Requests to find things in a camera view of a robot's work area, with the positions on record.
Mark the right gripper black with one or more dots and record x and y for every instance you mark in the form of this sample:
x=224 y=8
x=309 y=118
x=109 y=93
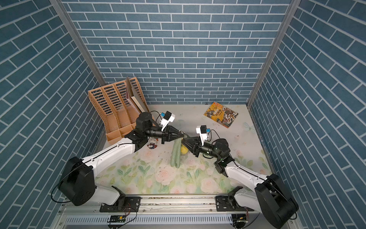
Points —
x=197 y=146

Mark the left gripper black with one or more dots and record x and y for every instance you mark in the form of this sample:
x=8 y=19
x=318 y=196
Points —
x=166 y=134

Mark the red white kitty charm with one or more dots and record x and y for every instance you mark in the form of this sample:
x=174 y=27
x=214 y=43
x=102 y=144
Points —
x=153 y=143

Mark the green corduroy shoulder bag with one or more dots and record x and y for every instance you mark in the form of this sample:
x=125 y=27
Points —
x=176 y=153

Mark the yellow chick plush charm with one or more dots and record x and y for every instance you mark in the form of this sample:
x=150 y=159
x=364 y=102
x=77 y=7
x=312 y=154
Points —
x=184 y=150

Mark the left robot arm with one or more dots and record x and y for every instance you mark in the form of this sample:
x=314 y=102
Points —
x=78 y=179

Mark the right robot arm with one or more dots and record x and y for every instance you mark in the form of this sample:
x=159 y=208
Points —
x=265 y=194

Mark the colourful comic booklet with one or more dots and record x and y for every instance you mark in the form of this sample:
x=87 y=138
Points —
x=221 y=114

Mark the floral table mat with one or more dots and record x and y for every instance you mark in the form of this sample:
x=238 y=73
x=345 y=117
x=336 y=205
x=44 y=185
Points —
x=148 y=171

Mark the pink file folder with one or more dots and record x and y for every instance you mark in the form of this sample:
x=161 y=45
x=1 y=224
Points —
x=132 y=99

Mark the beige file folder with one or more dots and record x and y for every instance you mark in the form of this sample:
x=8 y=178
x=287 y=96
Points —
x=144 y=107

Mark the peach plastic file organizer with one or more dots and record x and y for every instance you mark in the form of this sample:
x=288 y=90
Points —
x=117 y=114

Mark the green circuit board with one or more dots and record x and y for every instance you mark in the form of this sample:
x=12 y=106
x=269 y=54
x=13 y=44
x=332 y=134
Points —
x=119 y=219

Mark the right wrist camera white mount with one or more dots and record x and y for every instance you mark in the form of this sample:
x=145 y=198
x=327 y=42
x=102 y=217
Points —
x=203 y=133

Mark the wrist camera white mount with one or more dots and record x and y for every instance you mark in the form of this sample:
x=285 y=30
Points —
x=167 y=117
x=203 y=133

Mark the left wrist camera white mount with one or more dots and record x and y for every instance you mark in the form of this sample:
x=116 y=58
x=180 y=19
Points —
x=167 y=117

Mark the aluminium mounting rail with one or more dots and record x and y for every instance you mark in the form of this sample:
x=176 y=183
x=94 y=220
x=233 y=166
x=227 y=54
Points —
x=164 y=204

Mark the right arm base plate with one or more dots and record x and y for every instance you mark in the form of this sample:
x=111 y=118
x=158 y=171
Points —
x=228 y=202

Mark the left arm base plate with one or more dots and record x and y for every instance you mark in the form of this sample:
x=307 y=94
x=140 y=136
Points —
x=123 y=203

